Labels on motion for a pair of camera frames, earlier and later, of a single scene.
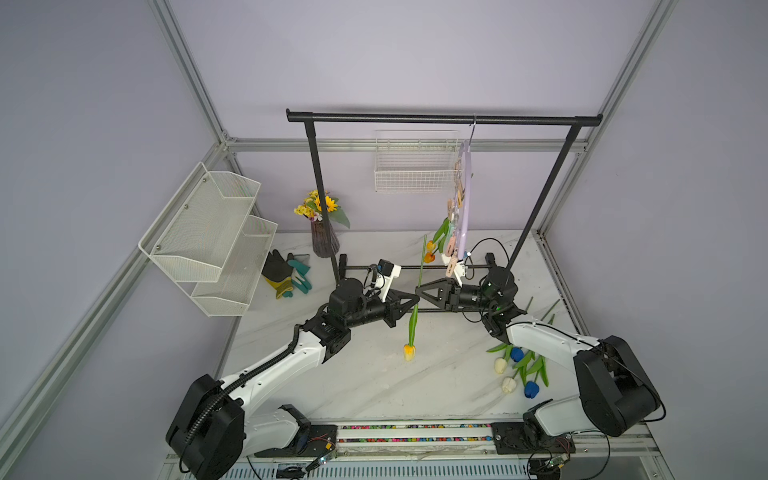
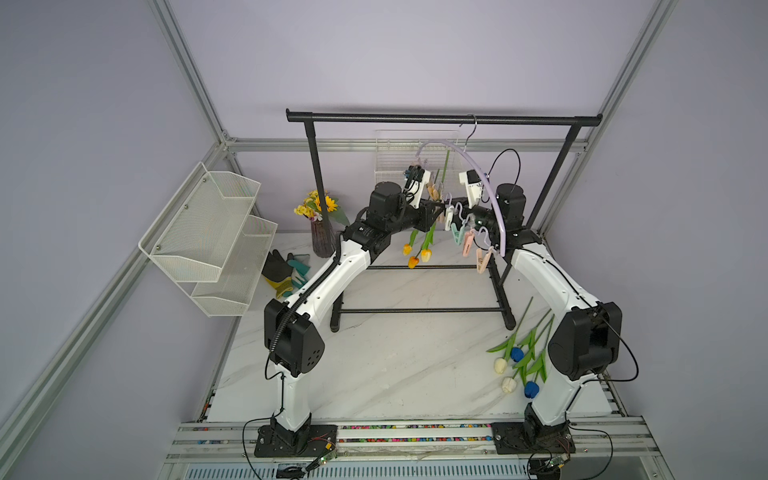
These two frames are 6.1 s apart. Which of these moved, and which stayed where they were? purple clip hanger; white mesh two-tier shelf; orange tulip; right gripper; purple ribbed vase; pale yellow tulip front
Moved: right gripper; orange tulip; pale yellow tulip front; purple clip hanger
Stayed: white mesh two-tier shelf; purple ribbed vase
